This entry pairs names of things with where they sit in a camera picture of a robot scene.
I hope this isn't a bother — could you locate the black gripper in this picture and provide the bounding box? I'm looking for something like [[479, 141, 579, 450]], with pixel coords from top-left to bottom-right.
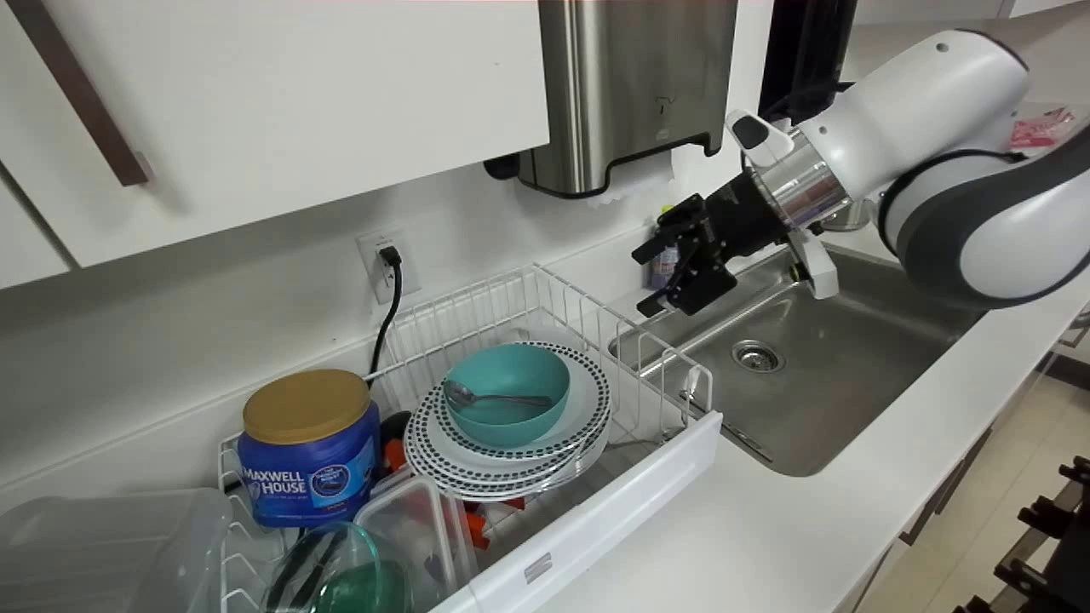
[[629, 165, 792, 320]]

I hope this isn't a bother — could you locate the metal spoon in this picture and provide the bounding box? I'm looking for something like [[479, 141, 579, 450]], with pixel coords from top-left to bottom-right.
[[439, 379, 556, 417]]

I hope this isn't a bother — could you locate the round sink drain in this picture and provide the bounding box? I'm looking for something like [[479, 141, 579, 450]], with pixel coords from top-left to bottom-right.
[[729, 335, 782, 373]]

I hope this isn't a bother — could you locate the stainless steel sink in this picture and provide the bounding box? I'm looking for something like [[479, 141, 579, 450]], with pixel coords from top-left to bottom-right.
[[607, 240, 992, 479]]

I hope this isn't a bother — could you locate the white dish rack tray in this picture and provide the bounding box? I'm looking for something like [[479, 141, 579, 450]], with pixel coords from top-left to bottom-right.
[[430, 409, 726, 613]]

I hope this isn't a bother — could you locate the white paper towel sheet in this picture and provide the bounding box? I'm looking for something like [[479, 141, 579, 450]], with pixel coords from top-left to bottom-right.
[[607, 145, 675, 198]]

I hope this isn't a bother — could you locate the pale blue plate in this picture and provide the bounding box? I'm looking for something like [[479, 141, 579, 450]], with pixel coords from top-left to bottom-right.
[[430, 353, 603, 466]]

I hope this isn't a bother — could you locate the stainless paper towel dispenser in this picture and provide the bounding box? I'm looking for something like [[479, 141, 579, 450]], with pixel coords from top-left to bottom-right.
[[485, 0, 744, 200]]

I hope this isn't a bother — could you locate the teal bowl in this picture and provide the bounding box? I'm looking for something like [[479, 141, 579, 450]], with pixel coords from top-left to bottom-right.
[[439, 342, 571, 452]]

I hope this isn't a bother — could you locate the black hanging cloth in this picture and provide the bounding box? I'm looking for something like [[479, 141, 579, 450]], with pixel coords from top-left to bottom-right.
[[755, 0, 860, 124]]

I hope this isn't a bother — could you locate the white plate black-dotted rim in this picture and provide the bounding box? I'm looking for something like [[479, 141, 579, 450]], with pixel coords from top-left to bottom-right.
[[403, 339, 613, 508]]

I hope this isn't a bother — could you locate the orange utensil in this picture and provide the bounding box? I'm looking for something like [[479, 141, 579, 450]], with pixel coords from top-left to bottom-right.
[[455, 498, 531, 555]]

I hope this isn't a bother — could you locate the cream lower cabinet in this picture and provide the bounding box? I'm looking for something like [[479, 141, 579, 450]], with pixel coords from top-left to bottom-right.
[[838, 320, 1090, 613]]

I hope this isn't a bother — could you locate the clear glass container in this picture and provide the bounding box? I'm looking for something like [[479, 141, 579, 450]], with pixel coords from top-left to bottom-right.
[[350, 473, 485, 606]]

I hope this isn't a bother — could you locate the blue coffee can tan lid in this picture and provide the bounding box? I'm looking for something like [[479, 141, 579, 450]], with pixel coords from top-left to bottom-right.
[[234, 368, 381, 530]]

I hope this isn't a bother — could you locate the green glass bowl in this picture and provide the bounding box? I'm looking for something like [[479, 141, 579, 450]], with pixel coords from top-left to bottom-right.
[[301, 522, 447, 613]]

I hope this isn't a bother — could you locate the black metal cart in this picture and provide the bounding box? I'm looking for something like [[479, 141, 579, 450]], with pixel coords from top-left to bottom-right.
[[950, 452, 1090, 613]]

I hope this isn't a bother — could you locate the black utensil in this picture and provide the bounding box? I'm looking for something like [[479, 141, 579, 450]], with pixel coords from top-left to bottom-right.
[[267, 527, 345, 613]]

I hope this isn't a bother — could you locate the clear plastic container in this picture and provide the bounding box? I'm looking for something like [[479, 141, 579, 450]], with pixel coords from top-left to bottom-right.
[[0, 485, 230, 613]]

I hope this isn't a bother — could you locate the white wire dish rack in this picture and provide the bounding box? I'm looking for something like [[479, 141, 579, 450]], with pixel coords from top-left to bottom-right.
[[214, 263, 723, 613]]

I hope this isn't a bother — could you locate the black power cord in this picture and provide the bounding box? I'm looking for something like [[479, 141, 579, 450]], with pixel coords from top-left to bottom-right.
[[363, 246, 404, 384]]

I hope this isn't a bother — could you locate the white wall outlet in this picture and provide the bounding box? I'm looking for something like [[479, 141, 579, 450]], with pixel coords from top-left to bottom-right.
[[350, 229, 423, 305]]

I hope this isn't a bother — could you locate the brown cabinet handle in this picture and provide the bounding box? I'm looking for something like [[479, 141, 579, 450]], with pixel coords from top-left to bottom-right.
[[0, 0, 153, 191]]

